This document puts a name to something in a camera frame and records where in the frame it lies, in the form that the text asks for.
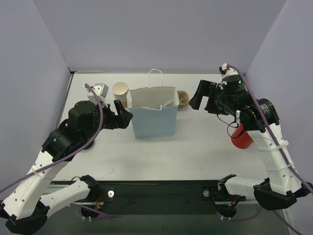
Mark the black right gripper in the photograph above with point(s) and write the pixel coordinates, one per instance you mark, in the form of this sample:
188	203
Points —
211	99

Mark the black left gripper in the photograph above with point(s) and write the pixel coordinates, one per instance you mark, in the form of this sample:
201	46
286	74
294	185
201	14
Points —
116	117

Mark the stack of brown paper cups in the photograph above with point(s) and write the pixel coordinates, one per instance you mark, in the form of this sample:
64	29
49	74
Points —
120	92

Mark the light blue paper bag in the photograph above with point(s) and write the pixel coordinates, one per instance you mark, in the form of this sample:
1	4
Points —
149	120

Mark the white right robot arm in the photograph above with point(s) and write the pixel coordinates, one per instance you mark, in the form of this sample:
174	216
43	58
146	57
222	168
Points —
260	121

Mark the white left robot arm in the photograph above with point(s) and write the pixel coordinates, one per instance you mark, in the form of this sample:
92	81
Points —
27	208

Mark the remaining brown pulp carrier stack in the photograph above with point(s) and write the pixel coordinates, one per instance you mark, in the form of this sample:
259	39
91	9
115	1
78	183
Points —
183	99

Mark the red straw holder cup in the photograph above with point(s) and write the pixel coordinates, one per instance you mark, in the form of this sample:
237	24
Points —
241	139

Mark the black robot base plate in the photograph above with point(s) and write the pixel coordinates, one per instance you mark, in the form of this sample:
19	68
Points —
184	197

